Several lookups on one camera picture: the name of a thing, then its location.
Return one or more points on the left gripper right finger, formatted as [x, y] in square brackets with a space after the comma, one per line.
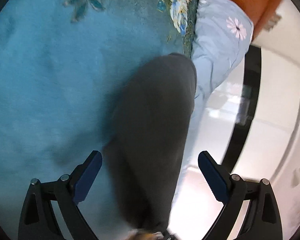
[262, 218]

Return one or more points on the teal floral bed blanket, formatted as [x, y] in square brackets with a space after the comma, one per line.
[62, 65]

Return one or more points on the dark grey sweatpants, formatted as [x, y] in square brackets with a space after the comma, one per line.
[151, 122]

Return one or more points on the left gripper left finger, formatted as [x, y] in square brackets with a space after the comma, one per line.
[37, 219]

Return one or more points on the white glossy wardrobe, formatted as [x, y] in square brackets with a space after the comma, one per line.
[271, 149]

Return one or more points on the light blue floral duvet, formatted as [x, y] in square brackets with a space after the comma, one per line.
[222, 35]

